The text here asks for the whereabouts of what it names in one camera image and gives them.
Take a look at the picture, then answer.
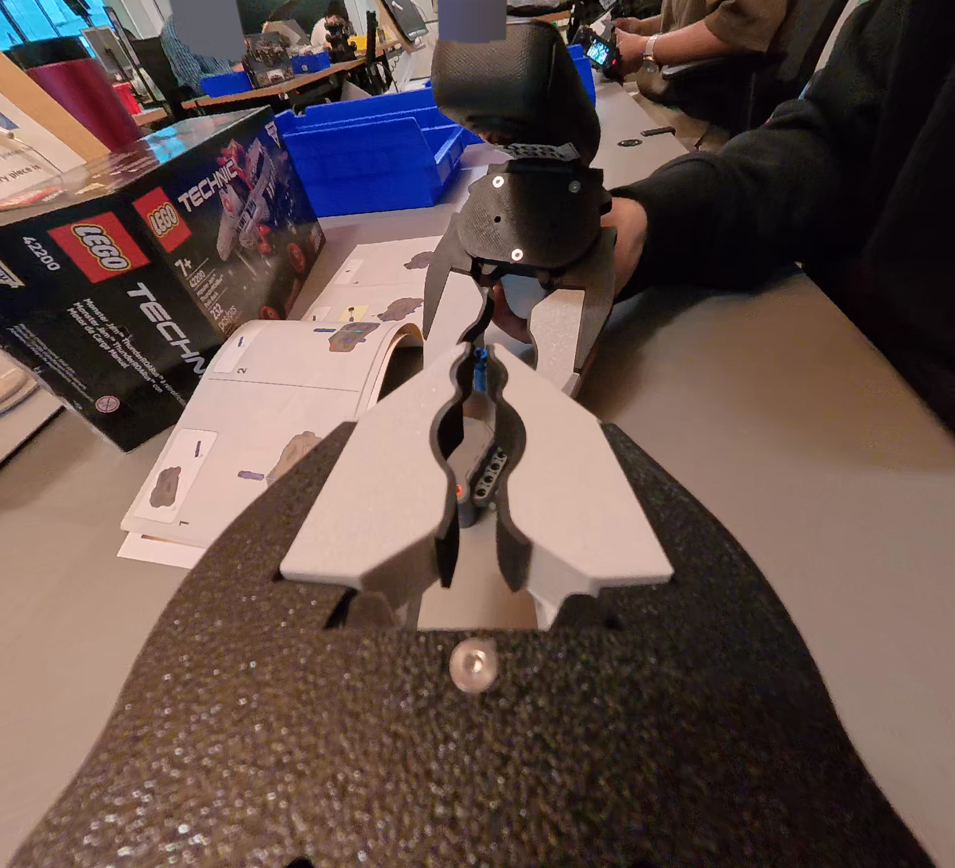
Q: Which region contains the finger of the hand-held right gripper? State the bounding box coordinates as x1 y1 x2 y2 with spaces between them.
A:
421 207 497 362
521 226 619 396

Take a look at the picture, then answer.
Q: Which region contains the white paper sign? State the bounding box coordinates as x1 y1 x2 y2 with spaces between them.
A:
0 92 85 206

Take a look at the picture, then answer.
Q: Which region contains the white paper sheet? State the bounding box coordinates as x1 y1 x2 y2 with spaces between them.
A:
118 528 206 571

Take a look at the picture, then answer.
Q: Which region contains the person's right forearm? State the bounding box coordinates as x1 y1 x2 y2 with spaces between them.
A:
615 92 844 302

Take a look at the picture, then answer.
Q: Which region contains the building instruction booklet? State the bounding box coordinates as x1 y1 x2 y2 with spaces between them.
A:
121 235 449 548

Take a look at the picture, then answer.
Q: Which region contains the black toy set box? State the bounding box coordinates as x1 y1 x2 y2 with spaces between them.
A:
0 105 327 454

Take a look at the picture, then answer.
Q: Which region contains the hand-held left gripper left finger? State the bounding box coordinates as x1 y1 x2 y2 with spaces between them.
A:
278 343 474 593

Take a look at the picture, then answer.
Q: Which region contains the person's black jacket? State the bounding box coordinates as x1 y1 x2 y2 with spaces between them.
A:
802 0 955 432

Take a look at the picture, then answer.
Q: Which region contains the wooden table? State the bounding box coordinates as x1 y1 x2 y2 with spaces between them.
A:
181 38 407 114

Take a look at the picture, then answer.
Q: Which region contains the large blue storage bin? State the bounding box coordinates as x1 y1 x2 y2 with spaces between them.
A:
284 116 467 218

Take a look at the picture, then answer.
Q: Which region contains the dark red cylinder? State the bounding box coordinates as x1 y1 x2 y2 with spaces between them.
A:
26 58 144 153

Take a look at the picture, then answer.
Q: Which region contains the brown cardboard board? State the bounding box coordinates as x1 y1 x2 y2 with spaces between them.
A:
0 51 113 164

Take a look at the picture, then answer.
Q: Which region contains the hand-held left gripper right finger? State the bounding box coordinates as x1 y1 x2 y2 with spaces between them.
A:
485 343 677 632

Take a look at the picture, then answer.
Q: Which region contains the person's right hand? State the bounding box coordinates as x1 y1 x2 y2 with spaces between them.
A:
492 196 650 345

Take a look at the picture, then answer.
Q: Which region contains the grey toy brick motor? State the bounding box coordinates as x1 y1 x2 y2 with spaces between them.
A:
442 414 514 530

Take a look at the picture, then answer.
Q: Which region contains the black handheld camera device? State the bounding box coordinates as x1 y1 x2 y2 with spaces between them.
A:
573 25 625 80

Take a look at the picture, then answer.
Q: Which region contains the pale round object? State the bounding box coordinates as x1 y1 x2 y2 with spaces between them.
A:
0 349 40 415

